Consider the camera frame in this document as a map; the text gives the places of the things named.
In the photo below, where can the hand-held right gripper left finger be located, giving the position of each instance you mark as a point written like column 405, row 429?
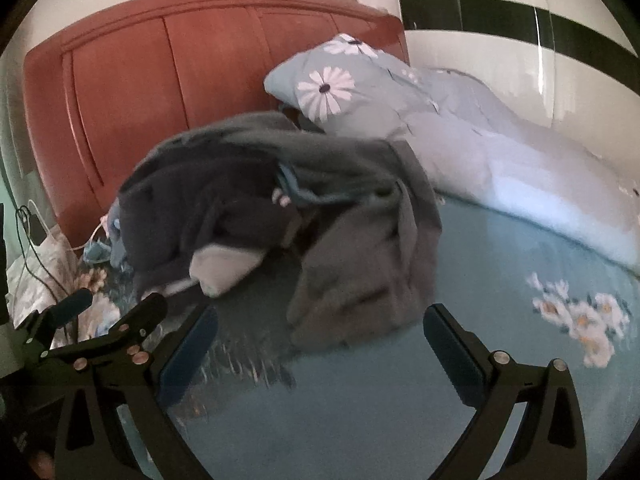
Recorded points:
column 190, row 355

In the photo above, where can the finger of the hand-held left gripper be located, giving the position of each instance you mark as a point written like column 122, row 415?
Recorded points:
column 145, row 310
column 75, row 302

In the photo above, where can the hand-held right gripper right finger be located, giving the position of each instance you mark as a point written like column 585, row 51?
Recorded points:
column 450, row 360

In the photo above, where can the pile of unfolded clothes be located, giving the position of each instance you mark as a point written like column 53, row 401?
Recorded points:
column 175, row 60

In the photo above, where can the pink floral cloth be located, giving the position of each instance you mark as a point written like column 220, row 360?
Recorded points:
column 45, row 270

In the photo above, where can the small teal cloth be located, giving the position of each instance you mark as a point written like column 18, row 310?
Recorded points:
column 96, row 252

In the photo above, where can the white garment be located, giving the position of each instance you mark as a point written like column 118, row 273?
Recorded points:
column 220, row 270

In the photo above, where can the small pink cloth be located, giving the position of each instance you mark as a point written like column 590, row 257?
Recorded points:
column 106, row 221

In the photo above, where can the teal floral bed sheet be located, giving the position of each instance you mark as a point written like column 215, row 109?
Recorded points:
column 350, row 410

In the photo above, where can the dark grey garment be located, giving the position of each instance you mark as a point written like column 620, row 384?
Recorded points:
column 190, row 200

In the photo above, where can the light blue garment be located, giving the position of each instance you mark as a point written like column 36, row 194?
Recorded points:
column 295, row 190

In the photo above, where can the light blue daisy quilt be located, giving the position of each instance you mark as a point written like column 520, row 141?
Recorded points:
column 500, row 170

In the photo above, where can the daisy print pillow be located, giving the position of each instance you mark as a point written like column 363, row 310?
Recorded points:
column 360, row 100

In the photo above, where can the white wardrobe black stripe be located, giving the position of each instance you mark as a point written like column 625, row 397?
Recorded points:
column 475, row 50

